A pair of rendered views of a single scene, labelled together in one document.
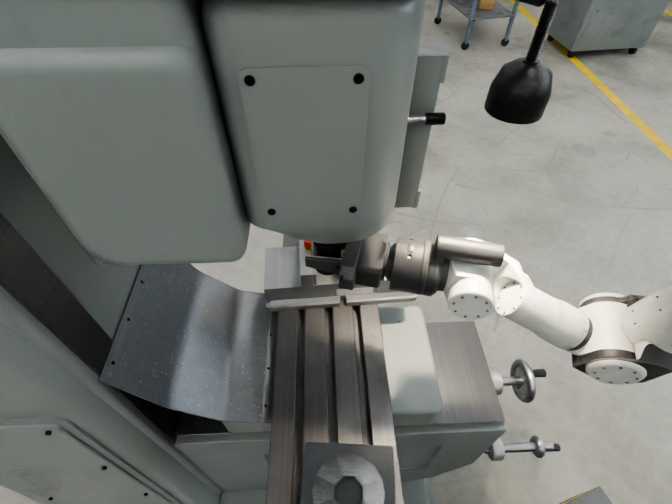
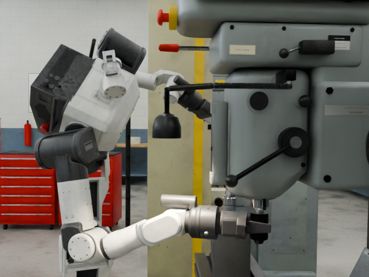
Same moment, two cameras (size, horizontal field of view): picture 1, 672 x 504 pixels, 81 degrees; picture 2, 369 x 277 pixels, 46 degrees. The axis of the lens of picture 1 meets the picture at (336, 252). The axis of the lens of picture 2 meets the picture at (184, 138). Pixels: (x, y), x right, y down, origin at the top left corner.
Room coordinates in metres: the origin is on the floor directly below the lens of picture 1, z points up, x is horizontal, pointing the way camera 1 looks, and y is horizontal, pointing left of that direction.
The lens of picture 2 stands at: (1.55, -0.21, 1.51)
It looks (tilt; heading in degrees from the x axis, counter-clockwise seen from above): 3 degrees down; 179
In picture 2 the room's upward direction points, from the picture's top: 1 degrees clockwise
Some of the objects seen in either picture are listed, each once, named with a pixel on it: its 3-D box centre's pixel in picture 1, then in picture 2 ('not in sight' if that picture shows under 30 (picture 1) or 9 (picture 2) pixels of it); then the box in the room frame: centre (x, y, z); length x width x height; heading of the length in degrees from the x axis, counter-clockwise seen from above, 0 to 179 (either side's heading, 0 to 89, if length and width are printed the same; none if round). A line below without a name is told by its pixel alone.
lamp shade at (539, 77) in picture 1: (521, 86); (166, 125); (0.47, -0.23, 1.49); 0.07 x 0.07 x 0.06
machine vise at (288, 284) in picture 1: (340, 266); not in sight; (0.57, -0.01, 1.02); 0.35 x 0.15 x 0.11; 95
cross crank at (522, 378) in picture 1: (510, 381); not in sight; (0.45, -0.48, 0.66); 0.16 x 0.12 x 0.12; 92
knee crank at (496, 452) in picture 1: (523, 447); not in sight; (0.31, -0.52, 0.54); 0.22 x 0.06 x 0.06; 92
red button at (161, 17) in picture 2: not in sight; (163, 17); (0.44, -0.24, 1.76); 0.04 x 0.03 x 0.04; 2
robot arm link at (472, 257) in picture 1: (456, 271); (182, 215); (0.38, -0.19, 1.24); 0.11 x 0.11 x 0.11; 77
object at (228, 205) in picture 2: not in sight; (229, 206); (0.00, -0.01, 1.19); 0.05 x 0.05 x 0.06
